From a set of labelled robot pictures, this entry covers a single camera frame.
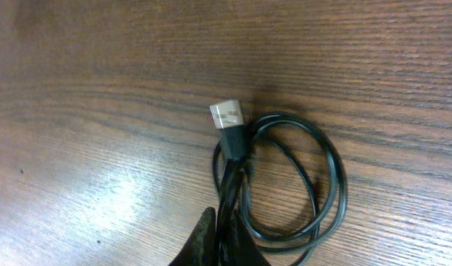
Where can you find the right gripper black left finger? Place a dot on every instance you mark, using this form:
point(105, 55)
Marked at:
point(199, 249)

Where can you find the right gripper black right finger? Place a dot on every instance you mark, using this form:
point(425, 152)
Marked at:
point(240, 248)

